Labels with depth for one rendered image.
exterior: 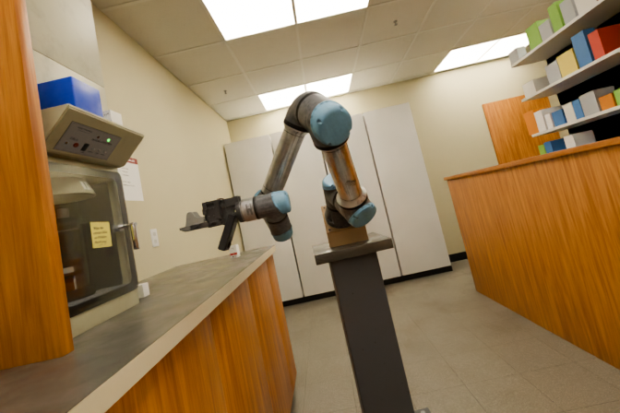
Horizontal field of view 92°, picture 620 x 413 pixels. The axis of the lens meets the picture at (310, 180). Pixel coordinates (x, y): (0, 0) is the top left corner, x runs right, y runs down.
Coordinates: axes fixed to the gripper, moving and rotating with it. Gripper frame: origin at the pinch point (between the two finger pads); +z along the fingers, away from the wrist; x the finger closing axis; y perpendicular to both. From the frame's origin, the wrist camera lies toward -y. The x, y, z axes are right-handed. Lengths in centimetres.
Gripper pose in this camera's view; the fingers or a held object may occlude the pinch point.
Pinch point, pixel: (184, 230)
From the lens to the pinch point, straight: 106.4
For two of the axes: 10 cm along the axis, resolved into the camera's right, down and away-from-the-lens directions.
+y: -2.2, -9.7, 0.9
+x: -0.4, -0.8, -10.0
